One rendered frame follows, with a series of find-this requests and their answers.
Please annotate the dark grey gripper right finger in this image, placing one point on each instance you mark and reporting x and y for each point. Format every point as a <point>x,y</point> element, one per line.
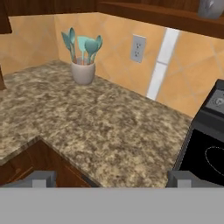
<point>180,178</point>

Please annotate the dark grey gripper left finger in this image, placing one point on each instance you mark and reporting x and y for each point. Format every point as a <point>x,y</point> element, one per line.
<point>43,178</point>

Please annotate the brown base cabinet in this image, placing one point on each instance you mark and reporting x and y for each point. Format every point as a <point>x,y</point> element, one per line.
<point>38,166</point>

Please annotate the black stove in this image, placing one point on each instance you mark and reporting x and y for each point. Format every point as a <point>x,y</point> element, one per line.
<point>207,140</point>

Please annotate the white utensil pot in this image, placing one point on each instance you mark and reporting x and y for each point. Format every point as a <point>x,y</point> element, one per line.
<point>83,73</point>

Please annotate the teal spoon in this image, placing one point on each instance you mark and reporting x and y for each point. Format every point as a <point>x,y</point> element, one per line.
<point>70,42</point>

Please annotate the teal spatula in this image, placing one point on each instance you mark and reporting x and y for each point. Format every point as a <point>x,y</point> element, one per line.
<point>82,45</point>

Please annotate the teal ladle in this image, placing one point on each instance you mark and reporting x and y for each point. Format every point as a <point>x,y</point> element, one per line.
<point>93,46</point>

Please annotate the brown wooden shelf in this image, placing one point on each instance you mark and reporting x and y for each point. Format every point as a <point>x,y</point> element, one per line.
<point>163,16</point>

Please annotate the grey jug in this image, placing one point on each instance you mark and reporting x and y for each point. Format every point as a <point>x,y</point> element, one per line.
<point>210,8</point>

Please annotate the grey wall socket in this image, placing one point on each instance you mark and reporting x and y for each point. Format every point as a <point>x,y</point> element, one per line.
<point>137,48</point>

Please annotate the brown wall cabinet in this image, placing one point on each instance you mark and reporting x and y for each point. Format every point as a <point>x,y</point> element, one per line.
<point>4,16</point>

